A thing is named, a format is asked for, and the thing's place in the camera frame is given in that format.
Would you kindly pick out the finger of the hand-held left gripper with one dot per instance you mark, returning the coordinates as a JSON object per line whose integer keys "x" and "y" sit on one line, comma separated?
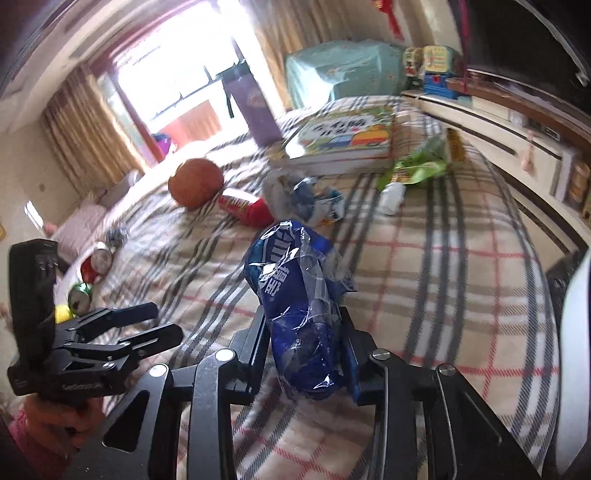
{"x": 115, "y": 316}
{"x": 157, "y": 339}

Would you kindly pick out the crushed red silver can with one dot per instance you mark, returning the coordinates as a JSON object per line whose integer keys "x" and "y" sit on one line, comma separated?
{"x": 98, "y": 262}

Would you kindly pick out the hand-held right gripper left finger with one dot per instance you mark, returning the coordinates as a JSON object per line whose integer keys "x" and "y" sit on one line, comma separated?
{"x": 249, "y": 341}

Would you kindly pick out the reddish brown apple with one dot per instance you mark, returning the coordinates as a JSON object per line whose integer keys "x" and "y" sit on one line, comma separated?
{"x": 196, "y": 184}

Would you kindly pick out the stacked yellow lidded jars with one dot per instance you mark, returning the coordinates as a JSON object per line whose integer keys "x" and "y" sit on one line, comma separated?
{"x": 579, "y": 184}

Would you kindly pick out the teal covered furniture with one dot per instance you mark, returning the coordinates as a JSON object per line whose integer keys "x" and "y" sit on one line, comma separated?
{"x": 341, "y": 69}

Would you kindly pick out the red hanging ornament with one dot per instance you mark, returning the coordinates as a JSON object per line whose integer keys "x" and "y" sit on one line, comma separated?
{"x": 392, "y": 18}

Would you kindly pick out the green snack bag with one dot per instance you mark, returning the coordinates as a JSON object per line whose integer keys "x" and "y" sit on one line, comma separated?
{"x": 420, "y": 168}

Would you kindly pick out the small white bottle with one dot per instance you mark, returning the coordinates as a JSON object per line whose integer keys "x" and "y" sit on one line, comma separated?
{"x": 392, "y": 198}

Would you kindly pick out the crushed blue white can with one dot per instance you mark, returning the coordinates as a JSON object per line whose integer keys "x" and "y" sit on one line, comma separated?
{"x": 117, "y": 236}

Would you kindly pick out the crumpled clear plastic bag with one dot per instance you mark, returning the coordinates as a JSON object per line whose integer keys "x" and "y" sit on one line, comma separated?
{"x": 277, "y": 191}

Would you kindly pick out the black flat television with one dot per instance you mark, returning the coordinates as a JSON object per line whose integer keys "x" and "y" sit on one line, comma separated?
{"x": 517, "y": 41}

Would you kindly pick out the pink dangling toy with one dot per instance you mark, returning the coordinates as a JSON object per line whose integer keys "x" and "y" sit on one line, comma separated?
{"x": 528, "y": 154}

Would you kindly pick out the children's picture book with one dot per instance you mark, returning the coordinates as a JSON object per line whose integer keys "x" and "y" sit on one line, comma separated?
{"x": 341, "y": 134}

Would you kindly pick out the pink cushioned seat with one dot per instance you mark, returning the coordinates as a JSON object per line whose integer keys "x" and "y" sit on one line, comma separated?
{"x": 87, "y": 221}

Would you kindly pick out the orange cloth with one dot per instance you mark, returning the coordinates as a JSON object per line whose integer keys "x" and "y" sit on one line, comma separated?
{"x": 189, "y": 124}

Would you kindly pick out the small yellow box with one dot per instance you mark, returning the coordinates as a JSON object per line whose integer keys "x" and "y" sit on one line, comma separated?
{"x": 455, "y": 145}

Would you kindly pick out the crumpled blue white wrapper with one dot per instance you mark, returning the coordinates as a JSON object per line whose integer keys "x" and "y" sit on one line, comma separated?
{"x": 318, "y": 203}

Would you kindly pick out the red snack tube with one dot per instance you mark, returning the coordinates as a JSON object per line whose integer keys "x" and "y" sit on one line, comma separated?
{"x": 244, "y": 207}

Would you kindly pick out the purple paper bag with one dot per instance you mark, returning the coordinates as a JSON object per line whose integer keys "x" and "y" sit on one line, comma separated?
{"x": 254, "y": 106}

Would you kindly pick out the crushed green can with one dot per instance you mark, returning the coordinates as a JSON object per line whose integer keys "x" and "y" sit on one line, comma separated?
{"x": 79, "y": 297}

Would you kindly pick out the blue plastic wrapper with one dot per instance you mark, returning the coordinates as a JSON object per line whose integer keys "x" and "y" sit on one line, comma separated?
{"x": 295, "y": 332}

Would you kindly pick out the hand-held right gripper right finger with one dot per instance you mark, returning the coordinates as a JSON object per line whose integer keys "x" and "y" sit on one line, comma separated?
{"x": 358, "y": 383}

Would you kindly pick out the plaid blanket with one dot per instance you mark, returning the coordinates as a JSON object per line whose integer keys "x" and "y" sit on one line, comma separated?
{"x": 438, "y": 258}

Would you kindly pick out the person's left hand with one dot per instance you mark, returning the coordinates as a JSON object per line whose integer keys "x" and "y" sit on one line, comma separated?
{"x": 55, "y": 420}

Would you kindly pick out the white television cabinet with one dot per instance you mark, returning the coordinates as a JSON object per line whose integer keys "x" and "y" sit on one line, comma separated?
{"x": 485, "y": 124}

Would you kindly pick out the black bin with white rim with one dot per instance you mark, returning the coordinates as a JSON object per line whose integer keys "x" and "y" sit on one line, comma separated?
{"x": 575, "y": 369}

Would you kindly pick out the beige patterned curtain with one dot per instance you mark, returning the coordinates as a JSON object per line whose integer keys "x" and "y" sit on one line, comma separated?
{"x": 286, "y": 50}
{"x": 87, "y": 129}

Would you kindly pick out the blue toy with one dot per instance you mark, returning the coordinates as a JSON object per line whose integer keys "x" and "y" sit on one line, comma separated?
{"x": 438, "y": 86}

